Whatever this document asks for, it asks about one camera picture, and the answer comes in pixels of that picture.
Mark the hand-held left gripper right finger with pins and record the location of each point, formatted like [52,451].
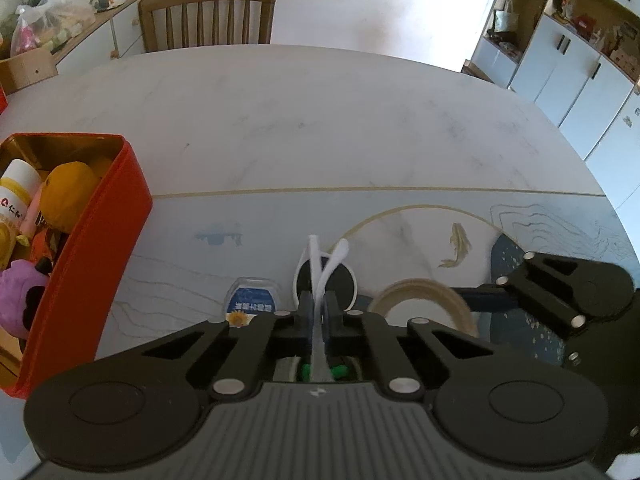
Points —
[330,321]

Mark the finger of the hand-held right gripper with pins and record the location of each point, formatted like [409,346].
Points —
[540,301]

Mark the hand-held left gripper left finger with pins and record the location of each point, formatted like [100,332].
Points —
[306,321]

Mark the white sunglasses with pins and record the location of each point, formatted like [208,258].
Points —
[340,280]

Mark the beige tape roll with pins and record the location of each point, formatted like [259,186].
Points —
[425,292]

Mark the red tin box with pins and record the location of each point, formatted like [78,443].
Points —
[85,270]

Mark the purple spiky toy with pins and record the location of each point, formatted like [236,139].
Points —
[17,295]

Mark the black floss case blue label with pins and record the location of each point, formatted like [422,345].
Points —
[250,300]

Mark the orange fruit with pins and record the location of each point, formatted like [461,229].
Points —
[67,197]

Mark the tote bag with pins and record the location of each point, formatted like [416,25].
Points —
[505,20]

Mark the white bottle yellow label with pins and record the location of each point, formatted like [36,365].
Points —
[15,190]

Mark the wooden chair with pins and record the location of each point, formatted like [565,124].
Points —
[210,15]

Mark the wooden top sideboard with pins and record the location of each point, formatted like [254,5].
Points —
[100,25]

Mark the red box edge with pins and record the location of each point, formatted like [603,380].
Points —
[3,100]

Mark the clear plastic bag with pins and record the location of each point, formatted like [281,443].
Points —
[50,22]

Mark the white wall cabinets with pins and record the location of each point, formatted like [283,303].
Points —
[575,70]

